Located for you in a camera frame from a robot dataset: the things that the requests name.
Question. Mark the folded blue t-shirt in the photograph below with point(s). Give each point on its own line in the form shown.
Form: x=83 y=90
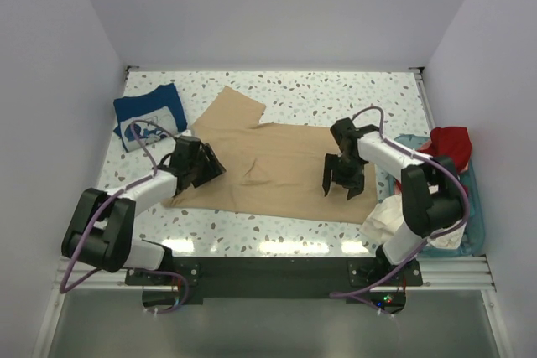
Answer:
x=161 y=106

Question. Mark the clear blue plastic bin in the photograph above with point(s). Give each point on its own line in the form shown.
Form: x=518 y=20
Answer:
x=474 y=234

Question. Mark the beige t-shirt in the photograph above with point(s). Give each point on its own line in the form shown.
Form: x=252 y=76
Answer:
x=271 y=168

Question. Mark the white t-shirt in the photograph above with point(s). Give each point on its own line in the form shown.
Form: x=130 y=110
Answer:
x=387 y=217

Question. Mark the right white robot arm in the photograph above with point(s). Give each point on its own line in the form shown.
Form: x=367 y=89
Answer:
x=433 y=198

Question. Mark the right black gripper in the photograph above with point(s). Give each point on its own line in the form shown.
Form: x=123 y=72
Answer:
x=355 y=184

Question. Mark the red t-shirt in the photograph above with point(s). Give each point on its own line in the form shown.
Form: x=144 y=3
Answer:
x=453 y=142

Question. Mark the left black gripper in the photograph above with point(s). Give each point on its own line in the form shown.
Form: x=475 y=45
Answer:
x=216 y=168

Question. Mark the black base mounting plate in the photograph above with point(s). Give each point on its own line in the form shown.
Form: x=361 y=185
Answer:
x=252 y=277

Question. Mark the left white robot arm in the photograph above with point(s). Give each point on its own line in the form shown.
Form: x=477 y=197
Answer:
x=100 y=234

